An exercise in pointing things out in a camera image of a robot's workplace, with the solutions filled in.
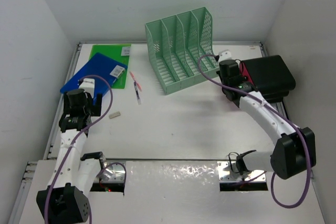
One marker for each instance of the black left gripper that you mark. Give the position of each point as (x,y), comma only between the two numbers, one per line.
(94,109)

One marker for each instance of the black drawer box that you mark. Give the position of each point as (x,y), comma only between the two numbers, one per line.
(271,77)

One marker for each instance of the dark blue pen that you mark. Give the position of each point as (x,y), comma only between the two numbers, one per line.
(137,93)

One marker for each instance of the red pen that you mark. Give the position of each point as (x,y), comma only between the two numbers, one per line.
(136,82)

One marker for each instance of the pink drawer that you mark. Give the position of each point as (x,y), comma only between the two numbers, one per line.
(244,72)

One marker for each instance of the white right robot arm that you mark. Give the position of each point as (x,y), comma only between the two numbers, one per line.
(288,157)

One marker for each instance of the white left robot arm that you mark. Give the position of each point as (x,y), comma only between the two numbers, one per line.
(65,200)

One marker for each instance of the beige eraser block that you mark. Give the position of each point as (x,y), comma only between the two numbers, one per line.
(114,115)

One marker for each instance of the blue plastic folder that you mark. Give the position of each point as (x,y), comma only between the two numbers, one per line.
(100,65)

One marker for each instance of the green mesh file organizer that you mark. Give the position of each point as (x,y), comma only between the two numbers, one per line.
(180,49)

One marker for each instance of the green plastic folder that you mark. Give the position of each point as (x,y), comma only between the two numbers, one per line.
(117,52)

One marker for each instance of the white front cover board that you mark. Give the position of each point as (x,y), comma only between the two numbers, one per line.
(188,192)

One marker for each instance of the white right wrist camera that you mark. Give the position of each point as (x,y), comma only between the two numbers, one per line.
(224,55)

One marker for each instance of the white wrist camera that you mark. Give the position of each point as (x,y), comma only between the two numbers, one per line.
(224,55)
(88,84)

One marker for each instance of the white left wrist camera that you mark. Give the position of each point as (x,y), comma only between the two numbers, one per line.
(88,84)

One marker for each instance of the aluminium frame rail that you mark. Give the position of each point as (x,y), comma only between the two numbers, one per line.
(36,124)

